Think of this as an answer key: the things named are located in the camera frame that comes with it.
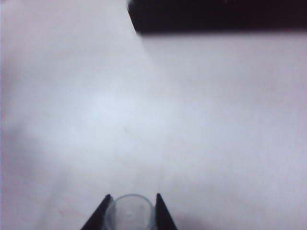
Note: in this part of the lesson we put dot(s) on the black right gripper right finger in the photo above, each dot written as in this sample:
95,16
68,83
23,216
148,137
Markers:
164,220

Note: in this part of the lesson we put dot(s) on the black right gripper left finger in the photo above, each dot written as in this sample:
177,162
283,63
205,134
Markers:
98,220

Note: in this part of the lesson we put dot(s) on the transparent plastic sprayer lid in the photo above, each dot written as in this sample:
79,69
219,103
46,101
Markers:
130,210

